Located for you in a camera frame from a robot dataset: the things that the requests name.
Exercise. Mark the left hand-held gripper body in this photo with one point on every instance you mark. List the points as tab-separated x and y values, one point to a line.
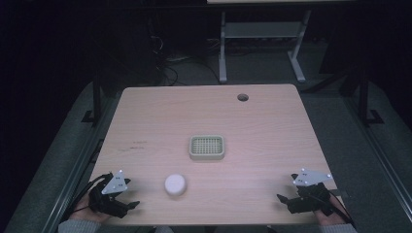
107	200

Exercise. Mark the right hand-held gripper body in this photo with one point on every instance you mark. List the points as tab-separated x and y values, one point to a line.
309	195

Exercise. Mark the person's left hand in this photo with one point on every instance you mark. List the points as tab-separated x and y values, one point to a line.
85	210

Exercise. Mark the person's right hand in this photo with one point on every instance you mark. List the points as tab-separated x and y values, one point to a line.
330	217

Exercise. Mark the green soap dish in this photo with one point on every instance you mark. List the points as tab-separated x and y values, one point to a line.
206	147

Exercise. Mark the black metal stand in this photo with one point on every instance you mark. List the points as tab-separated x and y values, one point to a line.
364	97
96	97

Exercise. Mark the white metal desk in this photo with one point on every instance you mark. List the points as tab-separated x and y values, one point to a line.
262	30

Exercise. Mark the grey metal floor rail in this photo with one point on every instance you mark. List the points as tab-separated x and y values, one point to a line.
379	155
77	161

